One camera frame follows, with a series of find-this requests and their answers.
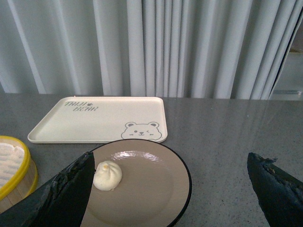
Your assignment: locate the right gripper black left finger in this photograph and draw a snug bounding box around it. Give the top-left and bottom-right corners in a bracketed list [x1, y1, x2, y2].
[0, 152, 95, 227]

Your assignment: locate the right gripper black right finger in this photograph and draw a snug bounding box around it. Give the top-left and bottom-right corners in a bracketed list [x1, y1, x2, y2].
[247, 152, 303, 227]

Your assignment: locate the white steamed bun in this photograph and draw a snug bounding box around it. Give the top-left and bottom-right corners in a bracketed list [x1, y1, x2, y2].
[93, 161, 122, 191]

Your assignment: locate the beige plate with black rim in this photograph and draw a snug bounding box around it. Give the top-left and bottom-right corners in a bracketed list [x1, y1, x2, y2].
[82, 140, 192, 227]

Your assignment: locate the cream bear-print serving tray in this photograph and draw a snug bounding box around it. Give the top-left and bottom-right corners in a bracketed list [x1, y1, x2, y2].
[27, 96, 168, 144]

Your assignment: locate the yellow-rimmed bamboo steamer basket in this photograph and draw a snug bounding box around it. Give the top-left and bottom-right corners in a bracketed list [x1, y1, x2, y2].
[0, 136, 38, 213]

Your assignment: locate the white steamer liner cloth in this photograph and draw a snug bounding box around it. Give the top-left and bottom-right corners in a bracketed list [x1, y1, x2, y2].
[0, 143, 25, 188]

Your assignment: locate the grey-white pleated curtain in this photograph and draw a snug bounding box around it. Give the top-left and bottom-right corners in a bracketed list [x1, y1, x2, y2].
[0, 0, 303, 100]

